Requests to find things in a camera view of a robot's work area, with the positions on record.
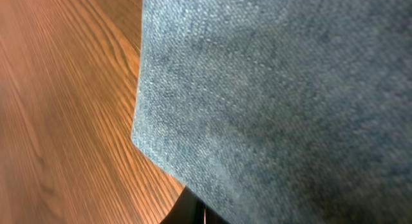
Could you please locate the light blue denim jeans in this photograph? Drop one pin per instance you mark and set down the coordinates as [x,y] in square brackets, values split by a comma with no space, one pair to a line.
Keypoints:
[280,111]

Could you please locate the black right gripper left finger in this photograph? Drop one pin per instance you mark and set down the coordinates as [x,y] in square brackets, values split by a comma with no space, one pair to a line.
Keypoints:
[188,209]

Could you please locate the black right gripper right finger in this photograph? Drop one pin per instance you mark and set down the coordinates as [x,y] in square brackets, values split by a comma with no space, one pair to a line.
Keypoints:
[213,218]

